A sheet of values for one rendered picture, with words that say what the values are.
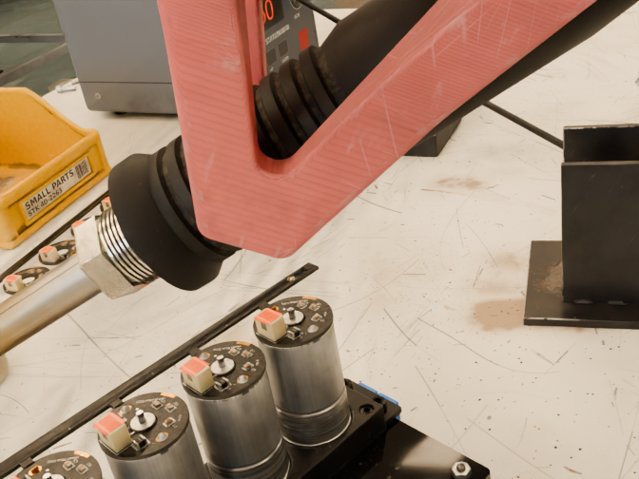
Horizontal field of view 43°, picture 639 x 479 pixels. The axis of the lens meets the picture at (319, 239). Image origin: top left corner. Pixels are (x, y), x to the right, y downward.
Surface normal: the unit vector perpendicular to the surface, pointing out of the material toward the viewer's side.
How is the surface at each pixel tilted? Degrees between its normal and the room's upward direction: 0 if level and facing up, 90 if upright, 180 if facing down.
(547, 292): 0
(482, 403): 0
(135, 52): 90
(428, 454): 0
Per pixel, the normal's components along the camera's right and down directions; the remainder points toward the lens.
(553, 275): -0.15, -0.85
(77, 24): -0.43, 0.51
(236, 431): 0.21, 0.46
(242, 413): 0.45, 0.39
